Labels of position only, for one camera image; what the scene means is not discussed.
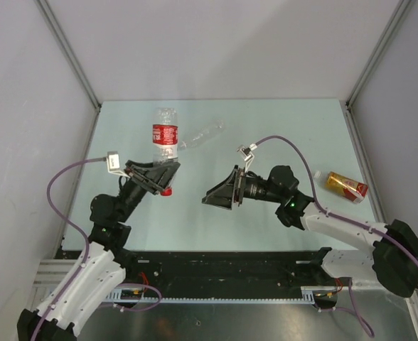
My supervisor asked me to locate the right aluminium frame post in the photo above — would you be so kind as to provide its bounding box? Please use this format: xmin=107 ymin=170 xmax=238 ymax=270
xmin=345 ymin=0 xmax=414 ymax=107

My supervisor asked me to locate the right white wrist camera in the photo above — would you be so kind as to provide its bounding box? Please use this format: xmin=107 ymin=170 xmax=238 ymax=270
xmin=237 ymin=144 xmax=257 ymax=173

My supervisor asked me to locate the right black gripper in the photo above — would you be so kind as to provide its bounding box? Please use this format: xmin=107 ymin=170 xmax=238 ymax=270
xmin=203 ymin=165 xmax=284 ymax=210

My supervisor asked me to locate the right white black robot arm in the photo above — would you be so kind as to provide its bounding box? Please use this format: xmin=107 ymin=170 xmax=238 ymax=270
xmin=202 ymin=166 xmax=418 ymax=298

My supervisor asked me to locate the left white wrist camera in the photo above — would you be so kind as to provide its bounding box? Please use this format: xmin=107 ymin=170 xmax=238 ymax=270
xmin=106 ymin=151 xmax=129 ymax=178

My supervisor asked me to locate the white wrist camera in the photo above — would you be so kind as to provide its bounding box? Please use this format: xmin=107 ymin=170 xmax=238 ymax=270
xmin=237 ymin=144 xmax=257 ymax=173
xmin=106 ymin=151 xmax=129 ymax=178

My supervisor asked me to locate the left aluminium frame post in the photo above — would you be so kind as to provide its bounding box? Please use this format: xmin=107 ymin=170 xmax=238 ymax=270
xmin=34 ymin=0 xmax=102 ymax=109

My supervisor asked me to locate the aluminium frame post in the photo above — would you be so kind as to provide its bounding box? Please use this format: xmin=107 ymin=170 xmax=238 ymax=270
xmin=34 ymin=0 xmax=102 ymax=109
xmin=345 ymin=0 xmax=414 ymax=107

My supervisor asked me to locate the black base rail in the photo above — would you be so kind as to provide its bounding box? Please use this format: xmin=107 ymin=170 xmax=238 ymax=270
xmin=54 ymin=248 xmax=366 ymax=299

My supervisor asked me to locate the grey slotted cable duct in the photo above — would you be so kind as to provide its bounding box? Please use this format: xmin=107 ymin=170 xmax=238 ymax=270
xmin=105 ymin=286 xmax=338 ymax=305

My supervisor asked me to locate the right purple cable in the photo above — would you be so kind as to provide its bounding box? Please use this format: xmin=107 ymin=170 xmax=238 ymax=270
xmin=250 ymin=136 xmax=418 ymax=291

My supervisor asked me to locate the red label plastic bottle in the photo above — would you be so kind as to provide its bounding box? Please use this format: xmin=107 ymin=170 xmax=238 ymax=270
xmin=150 ymin=105 xmax=180 ymax=197

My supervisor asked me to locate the clear plastic water bottle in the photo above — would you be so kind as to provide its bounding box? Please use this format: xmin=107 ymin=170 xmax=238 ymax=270
xmin=178 ymin=119 xmax=225 ymax=151

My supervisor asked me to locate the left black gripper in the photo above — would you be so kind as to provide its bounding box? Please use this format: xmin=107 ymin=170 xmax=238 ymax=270
xmin=117 ymin=158 xmax=181 ymax=222

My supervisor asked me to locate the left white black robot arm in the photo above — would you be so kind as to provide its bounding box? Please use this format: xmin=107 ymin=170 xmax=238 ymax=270
xmin=17 ymin=152 xmax=180 ymax=340

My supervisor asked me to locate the yellow red tea bottle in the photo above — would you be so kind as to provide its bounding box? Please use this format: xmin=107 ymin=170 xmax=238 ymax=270
xmin=313 ymin=170 xmax=369 ymax=204

